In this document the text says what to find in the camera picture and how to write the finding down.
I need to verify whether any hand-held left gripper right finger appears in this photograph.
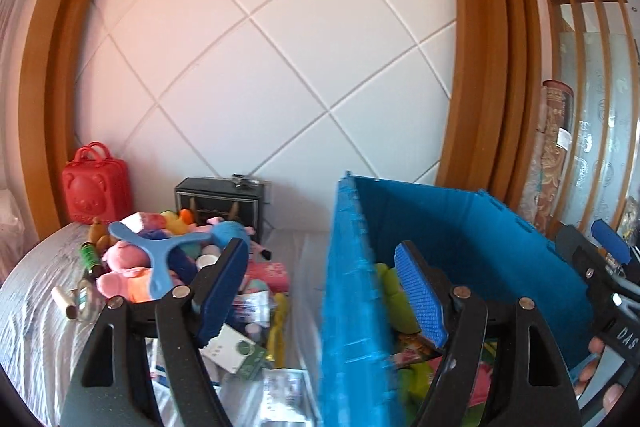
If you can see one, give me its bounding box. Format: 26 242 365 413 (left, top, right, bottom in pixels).
394 241 583 427

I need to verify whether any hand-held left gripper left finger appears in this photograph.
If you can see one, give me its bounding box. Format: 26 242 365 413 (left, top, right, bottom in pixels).
60 237 251 427

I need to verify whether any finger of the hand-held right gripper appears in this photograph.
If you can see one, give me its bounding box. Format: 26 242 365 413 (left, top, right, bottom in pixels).
555 223 640 333
591 218 632 265

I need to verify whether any blue plastic crate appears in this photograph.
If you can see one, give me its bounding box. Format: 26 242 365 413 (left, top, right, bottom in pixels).
320 171 608 427

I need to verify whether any white wet wipes packet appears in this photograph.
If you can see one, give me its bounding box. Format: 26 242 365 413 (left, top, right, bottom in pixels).
260 368 313 425

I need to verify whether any person's right hand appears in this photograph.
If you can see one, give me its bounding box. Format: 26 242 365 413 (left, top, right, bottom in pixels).
570 338 626 415

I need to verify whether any green plush toy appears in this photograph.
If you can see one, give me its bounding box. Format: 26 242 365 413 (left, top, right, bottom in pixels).
375 263 407 335

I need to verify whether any white packet blue red print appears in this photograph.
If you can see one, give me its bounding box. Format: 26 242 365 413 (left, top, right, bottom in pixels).
232 294 273 325

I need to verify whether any colourful printed packet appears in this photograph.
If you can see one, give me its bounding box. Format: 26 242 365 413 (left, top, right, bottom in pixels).
392 336 443 370

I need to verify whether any white and green box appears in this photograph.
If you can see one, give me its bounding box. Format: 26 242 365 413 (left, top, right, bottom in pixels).
202 324 268 380

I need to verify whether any dark blue fuzzy plush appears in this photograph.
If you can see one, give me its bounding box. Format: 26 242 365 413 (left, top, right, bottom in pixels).
170 252 202 284

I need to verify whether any pink floral box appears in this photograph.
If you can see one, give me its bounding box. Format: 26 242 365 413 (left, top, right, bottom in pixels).
245 261 291 293

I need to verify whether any pink cow plush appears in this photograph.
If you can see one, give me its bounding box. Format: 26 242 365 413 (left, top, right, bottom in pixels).
205 216 273 260

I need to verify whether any yellow slim packet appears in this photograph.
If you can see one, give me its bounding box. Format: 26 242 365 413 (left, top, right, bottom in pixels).
267 294 291 368

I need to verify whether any light blue plush toy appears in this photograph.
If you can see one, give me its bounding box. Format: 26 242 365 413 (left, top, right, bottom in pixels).
212 222 253 249

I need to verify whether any blue three-armed boomerang toy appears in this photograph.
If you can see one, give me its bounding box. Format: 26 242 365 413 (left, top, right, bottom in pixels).
108 221 221 303

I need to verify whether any yellow duck plush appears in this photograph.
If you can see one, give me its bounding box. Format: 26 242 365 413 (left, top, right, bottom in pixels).
160 208 196 234

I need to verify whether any pink pig plush orange body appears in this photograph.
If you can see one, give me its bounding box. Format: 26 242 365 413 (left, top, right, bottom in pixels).
97 269 176 304

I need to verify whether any black gift box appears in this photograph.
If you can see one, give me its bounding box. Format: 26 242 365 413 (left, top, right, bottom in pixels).
174 177 266 243

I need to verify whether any rolled patterned carpet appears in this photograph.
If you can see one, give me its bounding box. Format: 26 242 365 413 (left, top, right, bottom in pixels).
520 79 575 238

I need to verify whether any pink pig plush red body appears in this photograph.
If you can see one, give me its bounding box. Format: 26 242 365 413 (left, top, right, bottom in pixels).
102 241 151 275

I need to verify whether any white and pink tissue packet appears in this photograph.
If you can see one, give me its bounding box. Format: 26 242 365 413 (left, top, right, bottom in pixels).
122 212 166 234

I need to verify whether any clear plastic bottle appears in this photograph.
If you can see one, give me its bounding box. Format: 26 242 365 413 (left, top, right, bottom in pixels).
72 279 104 323

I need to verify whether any green bottle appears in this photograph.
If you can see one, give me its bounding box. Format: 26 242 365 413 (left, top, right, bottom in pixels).
80 243 103 278

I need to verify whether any brown bear plush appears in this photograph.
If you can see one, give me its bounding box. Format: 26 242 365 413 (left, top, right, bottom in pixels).
89 217 116 248

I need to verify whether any wooden slatted glass partition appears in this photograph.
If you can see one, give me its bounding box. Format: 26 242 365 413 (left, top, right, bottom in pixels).
542 0 640 248

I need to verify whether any white roll-on bottle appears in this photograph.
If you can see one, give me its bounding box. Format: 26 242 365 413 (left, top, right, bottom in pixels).
51 286 76 320

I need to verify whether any red bear-face case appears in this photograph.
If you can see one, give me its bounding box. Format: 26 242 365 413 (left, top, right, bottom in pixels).
62 142 133 225

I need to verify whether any pink curtain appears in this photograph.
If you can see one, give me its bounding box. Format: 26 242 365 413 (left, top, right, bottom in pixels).
0 0 26 258

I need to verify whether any wooden frame post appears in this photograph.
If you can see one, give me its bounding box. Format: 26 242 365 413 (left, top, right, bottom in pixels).
20 0 136 238
435 0 543 218

